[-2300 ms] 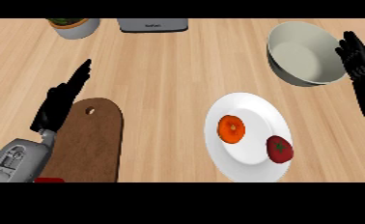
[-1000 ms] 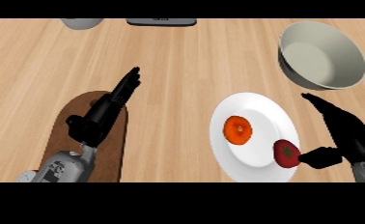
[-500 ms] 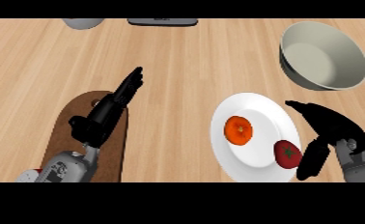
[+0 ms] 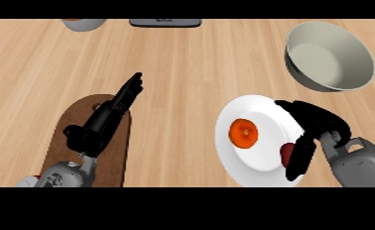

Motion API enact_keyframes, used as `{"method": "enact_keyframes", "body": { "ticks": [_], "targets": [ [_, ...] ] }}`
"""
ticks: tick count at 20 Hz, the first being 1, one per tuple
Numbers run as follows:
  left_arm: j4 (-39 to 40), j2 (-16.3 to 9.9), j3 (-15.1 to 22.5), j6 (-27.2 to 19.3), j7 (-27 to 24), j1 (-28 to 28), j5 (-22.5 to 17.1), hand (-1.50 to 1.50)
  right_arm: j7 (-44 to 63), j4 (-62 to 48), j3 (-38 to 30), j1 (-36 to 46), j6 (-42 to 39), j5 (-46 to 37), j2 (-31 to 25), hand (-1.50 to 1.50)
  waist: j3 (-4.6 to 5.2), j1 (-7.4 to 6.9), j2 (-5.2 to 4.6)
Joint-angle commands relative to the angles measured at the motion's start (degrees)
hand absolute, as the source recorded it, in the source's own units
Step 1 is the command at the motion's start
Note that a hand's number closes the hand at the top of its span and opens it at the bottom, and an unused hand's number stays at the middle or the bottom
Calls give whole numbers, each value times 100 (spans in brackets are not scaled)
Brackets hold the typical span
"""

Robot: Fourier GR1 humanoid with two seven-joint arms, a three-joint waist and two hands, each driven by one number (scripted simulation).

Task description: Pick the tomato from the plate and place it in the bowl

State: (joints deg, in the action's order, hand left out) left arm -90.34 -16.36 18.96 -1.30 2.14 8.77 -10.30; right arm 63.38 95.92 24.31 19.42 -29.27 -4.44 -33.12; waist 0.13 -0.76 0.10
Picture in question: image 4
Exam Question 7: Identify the orange tomato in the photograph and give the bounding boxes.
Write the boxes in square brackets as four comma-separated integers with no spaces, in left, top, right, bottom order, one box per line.
[229,118,261,150]

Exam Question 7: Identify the brown wooden cutting board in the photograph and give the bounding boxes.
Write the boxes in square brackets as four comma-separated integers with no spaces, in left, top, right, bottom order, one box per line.
[40,93,131,188]

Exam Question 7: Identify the white round cup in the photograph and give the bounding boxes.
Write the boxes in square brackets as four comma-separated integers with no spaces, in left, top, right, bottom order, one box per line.
[60,19,107,33]

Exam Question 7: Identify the grey bowl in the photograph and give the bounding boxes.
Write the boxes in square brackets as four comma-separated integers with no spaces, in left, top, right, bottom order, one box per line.
[283,21,375,93]

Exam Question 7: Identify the dark grey appliance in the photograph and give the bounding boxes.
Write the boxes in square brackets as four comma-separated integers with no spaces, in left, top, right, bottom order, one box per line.
[127,19,203,29]

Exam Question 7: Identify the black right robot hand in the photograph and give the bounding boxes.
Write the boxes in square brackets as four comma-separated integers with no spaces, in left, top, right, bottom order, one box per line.
[274,99,353,182]

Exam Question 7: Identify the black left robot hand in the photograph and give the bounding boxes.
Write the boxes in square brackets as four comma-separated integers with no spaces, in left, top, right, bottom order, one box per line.
[62,71,144,158]

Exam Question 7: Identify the red round fruit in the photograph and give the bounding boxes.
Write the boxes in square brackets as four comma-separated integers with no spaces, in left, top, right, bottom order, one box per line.
[279,142,295,169]

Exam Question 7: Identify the white round plate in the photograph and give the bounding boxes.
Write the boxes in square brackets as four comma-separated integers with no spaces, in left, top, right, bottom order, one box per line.
[214,94,308,188]

